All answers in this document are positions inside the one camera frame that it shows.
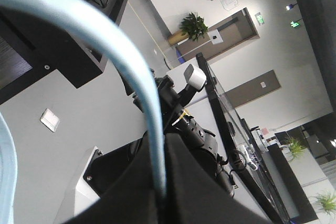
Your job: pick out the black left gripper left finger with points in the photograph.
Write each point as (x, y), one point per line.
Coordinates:
(131, 199)

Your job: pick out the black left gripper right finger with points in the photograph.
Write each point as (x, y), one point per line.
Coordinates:
(192, 196)

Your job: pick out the light blue plastic basket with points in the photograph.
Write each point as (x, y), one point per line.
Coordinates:
(87, 23)

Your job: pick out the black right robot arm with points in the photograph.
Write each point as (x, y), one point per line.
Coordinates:
(200, 142)

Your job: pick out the potted green plant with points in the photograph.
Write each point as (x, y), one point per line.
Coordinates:
(192, 27)

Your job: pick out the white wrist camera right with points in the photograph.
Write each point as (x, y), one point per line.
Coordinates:
(195, 77)

